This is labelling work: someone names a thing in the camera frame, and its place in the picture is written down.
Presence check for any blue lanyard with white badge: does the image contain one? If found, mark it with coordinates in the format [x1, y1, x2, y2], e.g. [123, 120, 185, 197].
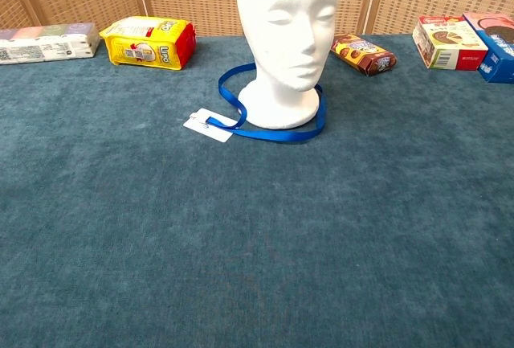
[182, 62, 328, 145]

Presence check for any white foam mannequin head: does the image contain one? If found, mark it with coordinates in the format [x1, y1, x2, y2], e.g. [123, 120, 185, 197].
[235, 0, 341, 130]

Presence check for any blue table cloth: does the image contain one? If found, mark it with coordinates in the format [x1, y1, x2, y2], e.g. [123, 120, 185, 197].
[0, 33, 514, 348]

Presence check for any brown chocolate cookie pack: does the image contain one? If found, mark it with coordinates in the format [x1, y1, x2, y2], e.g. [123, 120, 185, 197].
[329, 33, 398, 78]

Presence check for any yellow Lipo biscuit bag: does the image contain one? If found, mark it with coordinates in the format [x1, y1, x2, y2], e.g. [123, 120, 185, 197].
[99, 15, 198, 72]

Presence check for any red white Nestle box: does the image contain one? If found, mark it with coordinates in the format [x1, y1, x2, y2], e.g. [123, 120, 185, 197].
[412, 15, 489, 71]

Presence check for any multicolour tissue multipack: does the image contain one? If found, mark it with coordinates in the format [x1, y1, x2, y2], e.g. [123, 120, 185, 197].
[0, 22, 100, 66]

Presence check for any pink blue Oreo box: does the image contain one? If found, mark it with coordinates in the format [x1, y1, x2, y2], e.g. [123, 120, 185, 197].
[462, 11, 514, 84]

